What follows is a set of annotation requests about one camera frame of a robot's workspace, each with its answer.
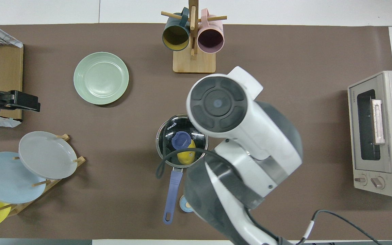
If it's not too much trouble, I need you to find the small blue call bell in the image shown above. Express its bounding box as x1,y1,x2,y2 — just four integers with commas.
179,195,194,213

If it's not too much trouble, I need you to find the brown table mat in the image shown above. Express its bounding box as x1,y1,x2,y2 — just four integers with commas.
0,23,392,240

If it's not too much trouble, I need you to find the brown wooden board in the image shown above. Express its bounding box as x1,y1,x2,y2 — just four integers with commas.
0,44,23,121

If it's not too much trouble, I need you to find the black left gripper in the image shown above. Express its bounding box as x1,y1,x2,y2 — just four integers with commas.
0,90,41,112

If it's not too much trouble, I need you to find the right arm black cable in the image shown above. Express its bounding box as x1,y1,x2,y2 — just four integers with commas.
155,148,218,180

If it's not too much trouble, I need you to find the light blue plate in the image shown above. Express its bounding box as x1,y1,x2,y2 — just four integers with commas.
0,151,47,204

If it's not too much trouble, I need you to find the dark blue saucepan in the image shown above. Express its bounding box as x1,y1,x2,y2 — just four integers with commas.
156,115,209,225

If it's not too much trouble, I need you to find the teal mug yellow inside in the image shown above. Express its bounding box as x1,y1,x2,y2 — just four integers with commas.
162,7,191,51

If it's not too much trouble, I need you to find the grey plate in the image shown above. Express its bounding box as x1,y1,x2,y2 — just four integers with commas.
18,131,78,180

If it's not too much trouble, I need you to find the pink mug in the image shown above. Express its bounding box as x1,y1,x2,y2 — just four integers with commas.
197,9,225,54

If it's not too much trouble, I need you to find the wooden mug rack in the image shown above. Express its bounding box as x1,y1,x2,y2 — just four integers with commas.
161,0,228,74

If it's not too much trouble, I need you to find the light green plate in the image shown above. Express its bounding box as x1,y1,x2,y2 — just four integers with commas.
73,52,129,105

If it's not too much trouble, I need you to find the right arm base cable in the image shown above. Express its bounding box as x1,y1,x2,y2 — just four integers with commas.
296,210,382,245

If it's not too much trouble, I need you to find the wooden plate rack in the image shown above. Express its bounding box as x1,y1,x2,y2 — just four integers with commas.
0,134,86,217

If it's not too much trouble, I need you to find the glass lid blue knob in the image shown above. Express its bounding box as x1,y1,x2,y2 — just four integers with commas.
157,116,208,168

